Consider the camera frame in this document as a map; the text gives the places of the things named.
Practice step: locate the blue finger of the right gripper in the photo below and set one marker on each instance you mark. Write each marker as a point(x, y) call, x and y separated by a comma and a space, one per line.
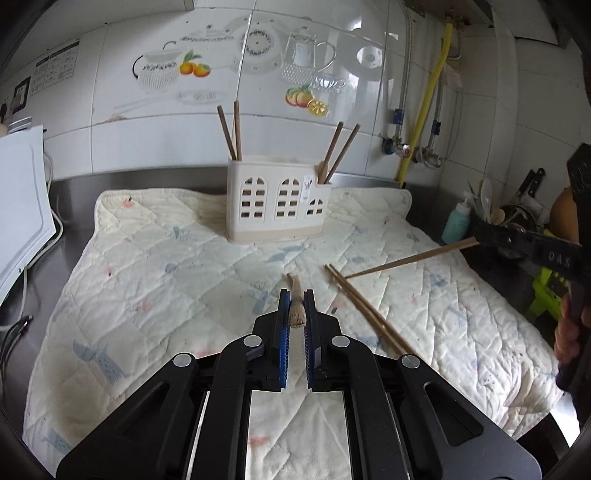
point(508, 240)

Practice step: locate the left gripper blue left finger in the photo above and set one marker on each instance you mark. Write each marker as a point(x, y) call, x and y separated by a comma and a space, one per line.
point(284, 313)

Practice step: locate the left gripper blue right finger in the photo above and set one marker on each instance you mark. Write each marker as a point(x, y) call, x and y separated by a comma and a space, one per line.
point(312, 339)

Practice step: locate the brown wooden chopstick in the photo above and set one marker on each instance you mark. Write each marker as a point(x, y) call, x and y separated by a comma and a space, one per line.
point(461, 245)
point(297, 317)
point(374, 309)
point(238, 133)
point(342, 154)
point(365, 309)
point(226, 133)
point(323, 168)

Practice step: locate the black kitchen cleaver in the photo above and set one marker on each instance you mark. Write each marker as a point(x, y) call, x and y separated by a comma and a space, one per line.
point(531, 183)

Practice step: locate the person's right hand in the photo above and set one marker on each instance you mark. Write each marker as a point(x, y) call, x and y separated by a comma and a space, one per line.
point(566, 346)

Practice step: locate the dark utensil pot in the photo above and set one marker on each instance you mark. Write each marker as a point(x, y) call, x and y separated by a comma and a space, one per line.
point(517, 221)

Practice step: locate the wooden spoon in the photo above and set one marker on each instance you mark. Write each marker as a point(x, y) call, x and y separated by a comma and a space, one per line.
point(497, 217)

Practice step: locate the white plastic spatula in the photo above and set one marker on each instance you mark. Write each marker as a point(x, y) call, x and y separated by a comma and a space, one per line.
point(486, 198)

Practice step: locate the teal soap pump bottle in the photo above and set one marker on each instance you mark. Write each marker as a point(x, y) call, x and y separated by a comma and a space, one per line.
point(458, 221)

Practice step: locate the cream house-shaped utensil holder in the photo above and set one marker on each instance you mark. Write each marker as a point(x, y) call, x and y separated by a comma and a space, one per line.
point(272, 198)

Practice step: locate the chrome angle valve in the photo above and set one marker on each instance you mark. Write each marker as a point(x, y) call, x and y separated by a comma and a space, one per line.
point(428, 157)

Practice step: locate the quilted white patterned mat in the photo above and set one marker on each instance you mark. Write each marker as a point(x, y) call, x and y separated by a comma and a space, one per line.
point(159, 277)

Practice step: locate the red-capped water valve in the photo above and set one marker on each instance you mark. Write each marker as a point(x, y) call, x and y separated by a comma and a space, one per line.
point(395, 146)

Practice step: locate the white microwave oven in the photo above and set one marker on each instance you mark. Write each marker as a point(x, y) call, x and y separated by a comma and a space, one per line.
point(26, 222)

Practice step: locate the white instruction sticker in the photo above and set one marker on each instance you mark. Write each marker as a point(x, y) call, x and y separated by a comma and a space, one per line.
point(55, 67)

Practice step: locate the black wall socket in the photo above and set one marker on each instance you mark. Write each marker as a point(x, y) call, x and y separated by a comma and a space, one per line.
point(20, 96)

